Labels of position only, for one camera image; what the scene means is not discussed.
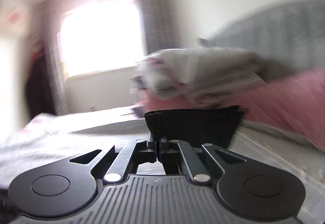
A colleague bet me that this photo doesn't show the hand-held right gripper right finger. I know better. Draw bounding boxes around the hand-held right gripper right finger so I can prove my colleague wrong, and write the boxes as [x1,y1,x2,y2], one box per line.
[158,133,247,185]

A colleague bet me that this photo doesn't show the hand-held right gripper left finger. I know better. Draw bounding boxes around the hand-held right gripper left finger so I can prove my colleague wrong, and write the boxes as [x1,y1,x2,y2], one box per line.
[68,133,158,185]

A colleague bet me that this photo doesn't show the black pants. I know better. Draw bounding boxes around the black pants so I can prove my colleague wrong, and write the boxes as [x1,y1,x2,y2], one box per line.
[144,105,245,149]

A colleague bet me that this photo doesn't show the grey cloth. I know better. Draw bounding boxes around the grey cloth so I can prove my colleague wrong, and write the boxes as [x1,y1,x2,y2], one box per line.
[131,105,146,119]

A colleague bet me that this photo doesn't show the grey checked bedspread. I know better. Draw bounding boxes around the grey checked bedspread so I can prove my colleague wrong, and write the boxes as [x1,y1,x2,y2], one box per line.
[0,106,325,224]

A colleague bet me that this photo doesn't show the folded beige quilt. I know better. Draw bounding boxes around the folded beige quilt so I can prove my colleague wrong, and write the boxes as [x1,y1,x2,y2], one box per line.
[136,48,267,101]

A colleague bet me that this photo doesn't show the pink striped blanket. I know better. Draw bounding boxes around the pink striped blanket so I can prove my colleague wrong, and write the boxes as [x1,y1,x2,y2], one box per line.
[178,72,267,109]

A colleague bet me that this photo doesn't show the pink patterned bed sheet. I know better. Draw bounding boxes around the pink patterned bed sheet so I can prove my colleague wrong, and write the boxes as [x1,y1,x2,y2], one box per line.
[25,112,66,134]

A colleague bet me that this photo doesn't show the bright window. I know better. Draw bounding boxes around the bright window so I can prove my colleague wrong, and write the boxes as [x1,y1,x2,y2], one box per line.
[57,0,148,78]

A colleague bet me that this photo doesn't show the dark hanging clothes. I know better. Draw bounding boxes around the dark hanging clothes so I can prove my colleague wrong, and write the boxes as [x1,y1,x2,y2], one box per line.
[24,36,56,118]

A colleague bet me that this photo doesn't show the grey patterned curtain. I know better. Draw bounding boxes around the grey patterned curtain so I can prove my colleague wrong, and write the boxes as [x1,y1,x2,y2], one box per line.
[132,0,178,62]
[41,0,69,115]

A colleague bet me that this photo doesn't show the long pink pillow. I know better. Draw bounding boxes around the long pink pillow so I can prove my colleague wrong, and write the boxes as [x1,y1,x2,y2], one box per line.
[229,69,325,151]

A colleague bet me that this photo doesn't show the red patterned garment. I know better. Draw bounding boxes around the red patterned garment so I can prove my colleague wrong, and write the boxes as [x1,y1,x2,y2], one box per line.
[32,39,45,59]

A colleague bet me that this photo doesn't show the grey quilted headboard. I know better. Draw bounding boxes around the grey quilted headboard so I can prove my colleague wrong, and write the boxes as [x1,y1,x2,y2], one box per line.
[198,0,325,80]

